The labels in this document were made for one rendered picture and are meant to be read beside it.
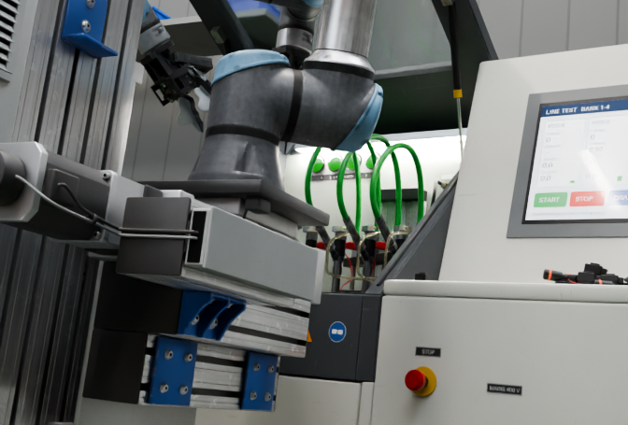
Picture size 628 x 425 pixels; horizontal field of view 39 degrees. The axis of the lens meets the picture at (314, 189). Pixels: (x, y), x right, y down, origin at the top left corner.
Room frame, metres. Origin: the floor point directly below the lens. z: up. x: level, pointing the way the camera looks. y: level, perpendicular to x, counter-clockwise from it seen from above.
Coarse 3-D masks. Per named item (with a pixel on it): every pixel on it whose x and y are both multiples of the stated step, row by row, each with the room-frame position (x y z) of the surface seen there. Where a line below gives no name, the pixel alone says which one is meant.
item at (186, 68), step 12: (168, 48) 1.84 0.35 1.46; (144, 60) 1.82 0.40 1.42; (156, 60) 1.83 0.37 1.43; (168, 60) 1.84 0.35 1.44; (156, 72) 1.83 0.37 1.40; (168, 72) 1.83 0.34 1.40; (180, 72) 1.83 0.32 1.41; (192, 72) 1.86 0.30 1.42; (156, 84) 1.85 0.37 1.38; (168, 84) 1.83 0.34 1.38; (180, 84) 1.83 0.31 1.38; (192, 84) 1.86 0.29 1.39; (168, 96) 1.86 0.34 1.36; (180, 96) 1.84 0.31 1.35
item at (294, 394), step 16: (288, 384) 1.75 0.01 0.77; (304, 384) 1.73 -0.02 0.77; (320, 384) 1.71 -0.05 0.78; (336, 384) 1.69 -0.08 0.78; (352, 384) 1.67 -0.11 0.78; (288, 400) 1.75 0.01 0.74; (304, 400) 1.73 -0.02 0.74; (320, 400) 1.71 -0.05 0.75; (336, 400) 1.68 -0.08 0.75; (352, 400) 1.66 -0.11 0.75; (208, 416) 1.86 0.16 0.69; (224, 416) 1.83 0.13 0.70; (240, 416) 1.81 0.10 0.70; (256, 416) 1.79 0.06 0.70; (272, 416) 1.77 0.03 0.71; (288, 416) 1.74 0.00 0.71; (304, 416) 1.72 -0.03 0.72; (320, 416) 1.70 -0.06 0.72; (336, 416) 1.68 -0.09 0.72; (352, 416) 1.66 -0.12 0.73
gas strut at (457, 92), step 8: (448, 8) 1.85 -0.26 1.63; (456, 24) 1.86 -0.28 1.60; (456, 32) 1.87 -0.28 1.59; (456, 40) 1.87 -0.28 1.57; (456, 48) 1.88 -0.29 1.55; (456, 56) 1.88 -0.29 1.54; (456, 64) 1.89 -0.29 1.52; (456, 72) 1.90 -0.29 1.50; (456, 80) 1.91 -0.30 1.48; (456, 88) 1.91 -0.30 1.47; (456, 96) 1.92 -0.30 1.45
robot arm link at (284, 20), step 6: (282, 12) 1.71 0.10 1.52; (288, 12) 1.69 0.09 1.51; (282, 18) 1.71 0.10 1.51; (288, 18) 1.70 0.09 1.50; (294, 18) 1.69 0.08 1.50; (282, 24) 1.71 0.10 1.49; (288, 24) 1.70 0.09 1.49; (294, 24) 1.70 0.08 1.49; (300, 24) 1.70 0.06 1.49; (306, 24) 1.70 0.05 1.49; (312, 24) 1.71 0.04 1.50; (306, 30) 1.70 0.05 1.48; (312, 30) 1.72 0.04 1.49
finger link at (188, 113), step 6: (186, 96) 1.92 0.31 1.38; (180, 102) 1.91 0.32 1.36; (186, 102) 1.92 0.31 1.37; (192, 102) 1.92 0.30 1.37; (180, 108) 1.91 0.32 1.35; (186, 108) 1.92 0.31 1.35; (192, 108) 1.93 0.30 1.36; (180, 114) 1.91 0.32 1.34; (186, 114) 1.92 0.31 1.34; (192, 114) 1.93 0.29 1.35; (198, 114) 1.94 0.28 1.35; (180, 120) 1.91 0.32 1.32; (186, 120) 1.93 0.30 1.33; (192, 120) 1.94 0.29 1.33; (198, 120) 1.94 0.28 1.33; (198, 126) 1.95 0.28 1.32
